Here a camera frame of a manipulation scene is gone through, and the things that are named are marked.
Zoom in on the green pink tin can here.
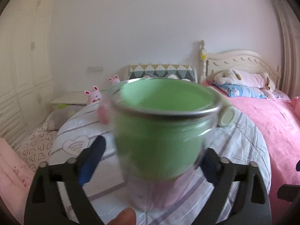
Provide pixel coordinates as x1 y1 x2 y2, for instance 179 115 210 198
106 78 223 212

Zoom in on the pale green cup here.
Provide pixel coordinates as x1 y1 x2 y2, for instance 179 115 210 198
208 86 236 128

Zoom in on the small pink cup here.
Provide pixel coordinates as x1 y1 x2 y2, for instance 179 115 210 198
97 99 110 125

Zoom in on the folded pink blanket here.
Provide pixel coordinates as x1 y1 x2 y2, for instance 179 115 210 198
1 138 35 224

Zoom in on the heart pattern bedsheet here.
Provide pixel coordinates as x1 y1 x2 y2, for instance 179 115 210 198
15 114 59 173

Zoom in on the striped white round quilt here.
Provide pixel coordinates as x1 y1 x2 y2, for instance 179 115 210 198
50 104 271 224

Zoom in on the pink bedspread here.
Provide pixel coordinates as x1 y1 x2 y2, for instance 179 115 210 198
204 82 299 190

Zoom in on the grey dotted pillow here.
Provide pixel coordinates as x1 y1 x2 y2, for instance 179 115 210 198
48 105 83 131

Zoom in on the white bedside table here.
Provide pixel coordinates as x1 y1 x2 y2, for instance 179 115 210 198
50 91 89 110

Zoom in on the white dog plush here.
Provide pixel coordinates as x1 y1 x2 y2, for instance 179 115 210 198
214 69 276 92

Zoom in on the blue cartoon pillow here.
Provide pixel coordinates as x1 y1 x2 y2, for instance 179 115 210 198
214 83 266 99

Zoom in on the pink bunny plush front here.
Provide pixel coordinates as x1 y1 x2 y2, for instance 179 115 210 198
84 85 102 106

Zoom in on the pink bunny plush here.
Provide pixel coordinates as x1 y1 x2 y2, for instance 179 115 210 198
84 85 102 106
108 75 121 85

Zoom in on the pink bunny plush back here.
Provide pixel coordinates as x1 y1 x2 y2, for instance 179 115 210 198
108 75 121 85

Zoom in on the triangle pattern pillow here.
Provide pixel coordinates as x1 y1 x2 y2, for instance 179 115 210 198
126 64 198 83

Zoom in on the cream wooden headboard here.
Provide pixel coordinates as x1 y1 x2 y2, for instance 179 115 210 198
198 40 281 88

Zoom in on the grey cat plush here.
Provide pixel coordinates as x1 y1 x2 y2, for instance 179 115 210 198
142 74 179 80

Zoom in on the cream wardrobe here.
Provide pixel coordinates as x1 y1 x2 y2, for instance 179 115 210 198
1 0 54 149

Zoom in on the wall socket plate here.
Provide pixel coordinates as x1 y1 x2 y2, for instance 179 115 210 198
86 66 103 74

